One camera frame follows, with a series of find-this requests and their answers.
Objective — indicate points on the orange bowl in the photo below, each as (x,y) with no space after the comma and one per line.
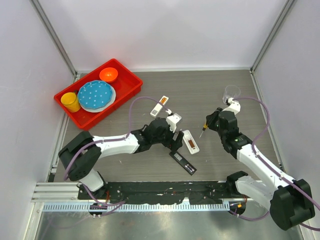
(108,74)

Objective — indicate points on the blue dotted plate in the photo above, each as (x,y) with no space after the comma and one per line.
(95,94)

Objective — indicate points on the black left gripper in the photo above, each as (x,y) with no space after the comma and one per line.
(177,139)

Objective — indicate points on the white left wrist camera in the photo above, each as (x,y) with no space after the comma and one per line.
(173,120)

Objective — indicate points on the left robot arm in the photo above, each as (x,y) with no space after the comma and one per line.
(80,155)

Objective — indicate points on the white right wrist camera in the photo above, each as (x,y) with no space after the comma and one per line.
(232,106)

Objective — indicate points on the white remote with orange batteries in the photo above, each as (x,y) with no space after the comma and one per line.
(159,106)

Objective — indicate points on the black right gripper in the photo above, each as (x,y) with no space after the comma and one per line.
(211,119)

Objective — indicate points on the white remote control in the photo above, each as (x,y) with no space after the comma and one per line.
(190,142)

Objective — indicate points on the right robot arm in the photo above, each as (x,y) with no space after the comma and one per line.
(287,200)

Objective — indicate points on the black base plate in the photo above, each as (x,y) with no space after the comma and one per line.
(166,192)

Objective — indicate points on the yellow cup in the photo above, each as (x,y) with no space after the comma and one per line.
(70,101)

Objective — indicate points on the red plastic tray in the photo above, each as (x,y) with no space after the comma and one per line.
(126,86)

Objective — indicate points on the black remote control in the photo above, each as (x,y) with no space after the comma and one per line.
(186,165)

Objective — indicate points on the grey plate under blue plate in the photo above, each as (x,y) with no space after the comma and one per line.
(106,106)

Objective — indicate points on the white slotted cable duct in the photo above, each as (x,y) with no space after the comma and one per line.
(185,206)

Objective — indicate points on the orange handled screwdriver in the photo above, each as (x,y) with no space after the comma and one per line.
(205,126)

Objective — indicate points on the clear plastic cup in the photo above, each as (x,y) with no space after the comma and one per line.
(230,91)

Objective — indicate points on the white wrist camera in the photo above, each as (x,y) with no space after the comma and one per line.
(173,120)
(232,106)

